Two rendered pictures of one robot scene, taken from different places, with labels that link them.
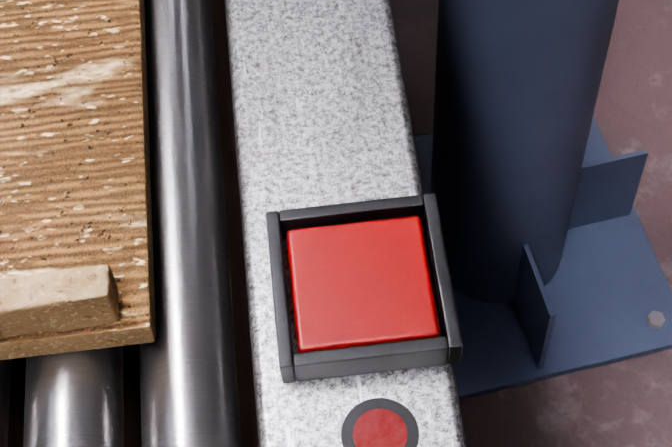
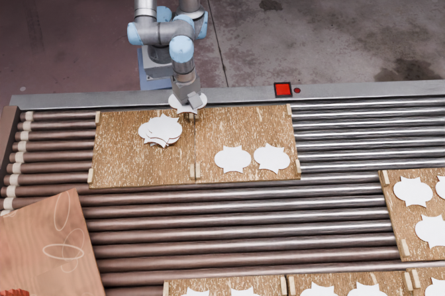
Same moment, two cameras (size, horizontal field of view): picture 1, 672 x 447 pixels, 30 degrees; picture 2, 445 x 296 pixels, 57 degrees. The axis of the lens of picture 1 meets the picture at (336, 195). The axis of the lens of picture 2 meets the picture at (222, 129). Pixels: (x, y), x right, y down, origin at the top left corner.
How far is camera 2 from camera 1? 156 cm
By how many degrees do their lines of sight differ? 44
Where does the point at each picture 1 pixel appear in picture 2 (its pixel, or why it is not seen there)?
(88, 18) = (249, 110)
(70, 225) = (277, 111)
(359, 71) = (255, 89)
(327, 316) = (287, 91)
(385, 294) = (285, 87)
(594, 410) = not seen: hidden behind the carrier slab
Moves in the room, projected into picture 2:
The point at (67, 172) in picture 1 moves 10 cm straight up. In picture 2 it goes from (271, 112) to (273, 98)
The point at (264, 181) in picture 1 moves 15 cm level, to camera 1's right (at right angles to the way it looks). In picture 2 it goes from (269, 98) to (267, 71)
